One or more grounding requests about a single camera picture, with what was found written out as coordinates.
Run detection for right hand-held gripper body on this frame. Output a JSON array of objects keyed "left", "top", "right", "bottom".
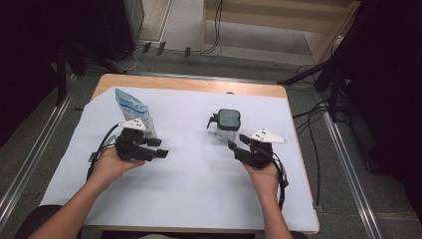
[{"left": 233, "top": 128, "right": 288, "bottom": 168}]

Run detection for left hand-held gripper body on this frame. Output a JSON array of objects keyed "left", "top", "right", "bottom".
[{"left": 113, "top": 118, "right": 157, "bottom": 162}]

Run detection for clear jar with black lid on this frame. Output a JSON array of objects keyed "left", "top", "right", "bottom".
[{"left": 206, "top": 108, "right": 242, "bottom": 142}]

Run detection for blue and white plastic bag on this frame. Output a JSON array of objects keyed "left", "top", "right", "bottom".
[{"left": 114, "top": 88, "right": 158, "bottom": 138}]

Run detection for person's right hand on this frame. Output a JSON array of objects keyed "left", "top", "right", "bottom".
[{"left": 243, "top": 160, "right": 282, "bottom": 197}]

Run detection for person's left hand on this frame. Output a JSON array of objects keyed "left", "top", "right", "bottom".
[{"left": 87, "top": 145, "right": 147, "bottom": 192}]

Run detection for wooden table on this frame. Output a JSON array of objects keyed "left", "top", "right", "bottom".
[{"left": 83, "top": 73, "right": 321, "bottom": 235}]

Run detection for black tripod stand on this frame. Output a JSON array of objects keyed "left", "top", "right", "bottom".
[{"left": 277, "top": 33, "right": 366, "bottom": 123}]

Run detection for black metal stand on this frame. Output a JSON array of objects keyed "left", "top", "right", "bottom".
[{"left": 54, "top": 43, "right": 89, "bottom": 108}]

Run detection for dark cloth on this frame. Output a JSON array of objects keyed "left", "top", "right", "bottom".
[{"left": 13, "top": 203, "right": 84, "bottom": 239}]

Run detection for dark metal cabinet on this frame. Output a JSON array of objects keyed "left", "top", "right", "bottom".
[{"left": 99, "top": 0, "right": 146, "bottom": 63}]

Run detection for light wooden shelf unit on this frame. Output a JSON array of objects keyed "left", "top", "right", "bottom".
[{"left": 201, "top": 0, "right": 362, "bottom": 66}]

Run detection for black curtain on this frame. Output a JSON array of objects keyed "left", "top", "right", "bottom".
[
  {"left": 0, "top": 0, "right": 125, "bottom": 148},
  {"left": 331, "top": 0, "right": 422, "bottom": 223}
]

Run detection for left hand-held gripper black cable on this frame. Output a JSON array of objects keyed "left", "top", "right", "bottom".
[{"left": 86, "top": 122, "right": 120, "bottom": 182}]

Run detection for black floor cables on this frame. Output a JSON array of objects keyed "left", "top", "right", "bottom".
[{"left": 292, "top": 64, "right": 332, "bottom": 208}]

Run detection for white floor cable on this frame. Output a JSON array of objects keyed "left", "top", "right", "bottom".
[{"left": 110, "top": 46, "right": 138, "bottom": 73}]

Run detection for metal floor rail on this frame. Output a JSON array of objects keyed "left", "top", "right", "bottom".
[
  {"left": 319, "top": 109, "right": 382, "bottom": 239},
  {"left": 0, "top": 74, "right": 78, "bottom": 230}
]

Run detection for black hanging cable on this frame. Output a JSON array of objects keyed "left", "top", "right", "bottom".
[{"left": 200, "top": 0, "right": 224, "bottom": 55}]

